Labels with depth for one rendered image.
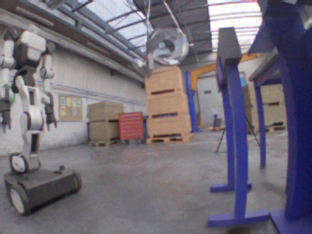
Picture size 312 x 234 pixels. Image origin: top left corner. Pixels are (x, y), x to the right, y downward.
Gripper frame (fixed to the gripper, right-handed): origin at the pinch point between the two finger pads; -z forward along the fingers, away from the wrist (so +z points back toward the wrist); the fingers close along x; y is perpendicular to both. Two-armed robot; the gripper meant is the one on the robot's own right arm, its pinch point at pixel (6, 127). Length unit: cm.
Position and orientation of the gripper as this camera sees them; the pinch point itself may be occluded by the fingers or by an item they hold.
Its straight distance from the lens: 128.5
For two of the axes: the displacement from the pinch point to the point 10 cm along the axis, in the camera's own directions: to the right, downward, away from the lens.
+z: -2.8, -9.5, 1.0
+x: 9.2, -3.0, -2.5
